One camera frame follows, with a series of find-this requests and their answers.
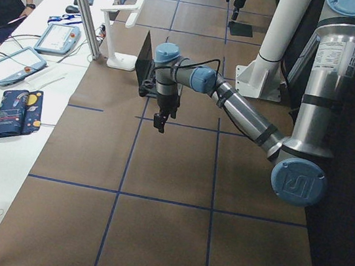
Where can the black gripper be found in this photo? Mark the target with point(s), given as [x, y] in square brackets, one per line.
[167, 104]
[236, 6]

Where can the grey laptop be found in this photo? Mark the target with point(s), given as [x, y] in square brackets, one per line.
[146, 56]

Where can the black desk mouse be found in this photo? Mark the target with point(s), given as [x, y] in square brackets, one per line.
[72, 9]

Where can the far teach pendant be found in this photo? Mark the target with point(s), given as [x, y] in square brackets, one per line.
[58, 39]

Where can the teach pendant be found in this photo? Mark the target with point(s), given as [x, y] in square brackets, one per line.
[19, 65]
[58, 39]

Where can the white side table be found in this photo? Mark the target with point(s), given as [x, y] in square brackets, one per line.
[58, 80]

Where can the near teach pendant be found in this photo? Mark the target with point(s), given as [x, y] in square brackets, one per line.
[19, 65]

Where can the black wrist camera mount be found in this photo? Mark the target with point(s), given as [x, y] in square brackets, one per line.
[148, 88]

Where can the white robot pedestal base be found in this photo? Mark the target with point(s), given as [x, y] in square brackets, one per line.
[261, 78]

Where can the aluminium frame post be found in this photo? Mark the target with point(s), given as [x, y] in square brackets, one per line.
[89, 28]

